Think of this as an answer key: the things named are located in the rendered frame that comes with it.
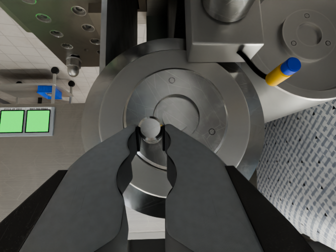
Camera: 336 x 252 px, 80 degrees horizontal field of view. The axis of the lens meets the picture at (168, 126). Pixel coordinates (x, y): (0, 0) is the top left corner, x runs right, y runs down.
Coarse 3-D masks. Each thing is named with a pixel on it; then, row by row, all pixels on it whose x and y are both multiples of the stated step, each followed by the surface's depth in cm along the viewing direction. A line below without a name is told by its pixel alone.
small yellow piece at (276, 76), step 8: (248, 64) 14; (280, 64) 11; (288, 64) 11; (296, 64) 11; (256, 72) 13; (272, 72) 12; (280, 72) 11; (288, 72) 11; (272, 80) 12; (280, 80) 12
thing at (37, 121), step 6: (30, 114) 48; (36, 114) 48; (42, 114) 48; (48, 114) 48; (30, 120) 47; (36, 120) 48; (42, 120) 48; (30, 126) 47; (36, 126) 47; (42, 126) 47
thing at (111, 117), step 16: (128, 64) 16; (144, 64) 16; (160, 64) 16; (176, 64) 16; (192, 64) 16; (208, 64) 16; (112, 80) 16; (128, 80) 16; (224, 80) 16; (112, 96) 15; (224, 96) 16; (240, 96) 16; (112, 112) 15; (240, 112) 15; (112, 128) 15; (240, 128) 15; (224, 144) 15; (240, 144) 15; (224, 160) 15; (240, 160) 15; (144, 176) 14; (160, 176) 14; (160, 192) 14
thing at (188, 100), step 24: (168, 72) 15; (192, 72) 15; (144, 96) 14; (168, 96) 15; (192, 96) 14; (216, 96) 15; (168, 120) 14; (192, 120) 15; (216, 120) 14; (144, 144) 14; (216, 144) 14
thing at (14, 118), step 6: (6, 114) 48; (12, 114) 48; (18, 114) 48; (0, 120) 47; (6, 120) 47; (12, 120) 47; (18, 120) 47; (0, 126) 47; (6, 126) 47; (12, 126) 47; (18, 126) 47
